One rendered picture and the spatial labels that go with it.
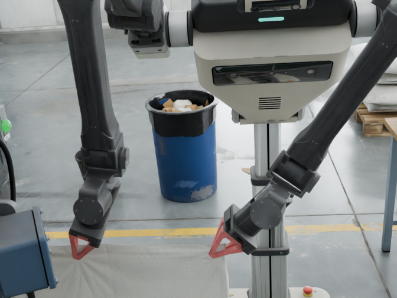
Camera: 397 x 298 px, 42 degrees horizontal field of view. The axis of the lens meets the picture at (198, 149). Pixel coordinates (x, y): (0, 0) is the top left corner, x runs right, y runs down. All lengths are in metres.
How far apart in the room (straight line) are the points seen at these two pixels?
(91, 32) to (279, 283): 1.22
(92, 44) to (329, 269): 2.20
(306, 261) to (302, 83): 1.65
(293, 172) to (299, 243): 2.07
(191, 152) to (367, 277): 1.28
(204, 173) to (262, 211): 2.47
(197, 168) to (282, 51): 2.14
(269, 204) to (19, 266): 0.42
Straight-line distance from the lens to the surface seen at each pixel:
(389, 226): 2.92
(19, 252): 0.75
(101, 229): 1.07
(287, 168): 0.96
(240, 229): 1.01
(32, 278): 0.78
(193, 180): 3.37
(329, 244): 3.03
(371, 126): 4.44
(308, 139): 0.92
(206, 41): 1.29
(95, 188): 0.95
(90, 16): 0.82
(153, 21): 1.13
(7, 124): 1.26
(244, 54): 1.26
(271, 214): 0.92
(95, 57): 0.85
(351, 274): 2.82
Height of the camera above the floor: 1.68
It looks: 23 degrees down
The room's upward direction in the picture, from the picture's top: 4 degrees counter-clockwise
